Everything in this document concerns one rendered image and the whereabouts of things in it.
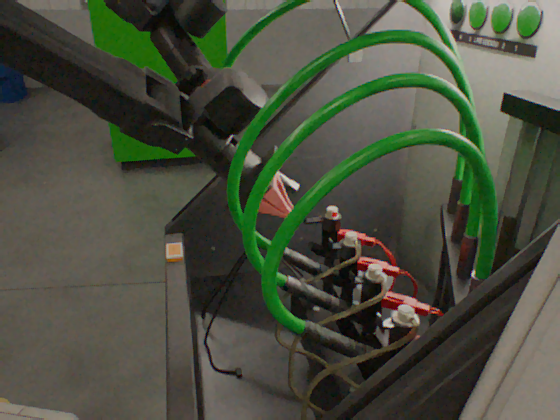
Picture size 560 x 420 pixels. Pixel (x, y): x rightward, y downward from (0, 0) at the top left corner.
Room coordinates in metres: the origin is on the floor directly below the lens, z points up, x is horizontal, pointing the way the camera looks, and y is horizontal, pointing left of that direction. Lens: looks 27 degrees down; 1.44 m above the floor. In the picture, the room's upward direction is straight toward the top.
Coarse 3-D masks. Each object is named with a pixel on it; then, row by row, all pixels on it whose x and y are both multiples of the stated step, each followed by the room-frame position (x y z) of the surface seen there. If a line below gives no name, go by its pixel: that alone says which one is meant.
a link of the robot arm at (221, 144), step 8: (208, 120) 0.60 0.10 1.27; (200, 128) 0.59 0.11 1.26; (208, 128) 0.60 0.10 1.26; (216, 128) 0.60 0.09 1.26; (200, 136) 0.59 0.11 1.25; (208, 136) 0.59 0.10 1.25; (216, 136) 0.60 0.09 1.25; (224, 136) 0.60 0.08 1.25; (192, 144) 0.59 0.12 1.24; (200, 144) 0.59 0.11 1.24; (208, 144) 0.59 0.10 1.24; (216, 144) 0.59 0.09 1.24; (224, 144) 0.60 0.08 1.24; (192, 152) 0.60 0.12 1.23; (200, 152) 0.59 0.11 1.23; (208, 152) 0.59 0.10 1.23; (216, 152) 0.59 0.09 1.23; (208, 160) 0.59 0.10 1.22
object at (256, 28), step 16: (288, 0) 0.71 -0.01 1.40; (304, 0) 0.71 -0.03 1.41; (416, 0) 0.68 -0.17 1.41; (272, 16) 0.71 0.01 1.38; (432, 16) 0.68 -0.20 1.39; (256, 32) 0.72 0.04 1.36; (448, 32) 0.67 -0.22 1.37; (240, 48) 0.72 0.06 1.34; (448, 48) 0.67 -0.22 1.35; (224, 64) 0.73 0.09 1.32; (464, 128) 0.66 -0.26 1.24
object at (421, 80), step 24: (360, 96) 0.45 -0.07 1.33; (456, 96) 0.48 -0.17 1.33; (312, 120) 0.45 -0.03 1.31; (288, 144) 0.44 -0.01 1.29; (480, 144) 0.49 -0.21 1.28; (264, 168) 0.44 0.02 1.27; (264, 192) 0.43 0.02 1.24; (480, 216) 0.49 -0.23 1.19; (288, 288) 0.44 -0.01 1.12; (312, 288) 0.45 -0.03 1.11; (336, 312) 0.45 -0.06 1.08
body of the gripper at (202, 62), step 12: (180, 48) 0.77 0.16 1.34; (192, 48) 0.77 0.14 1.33; (168, 60) 0.77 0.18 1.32; (180, 60) 0.76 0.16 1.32; (192, 60) 0.76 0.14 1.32; (204, 60) 0.77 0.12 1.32; (180, 72) 0.75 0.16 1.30; (192, 72) 0.71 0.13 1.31; (180, 84) 0.72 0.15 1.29; (192, 84) 0.74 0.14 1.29
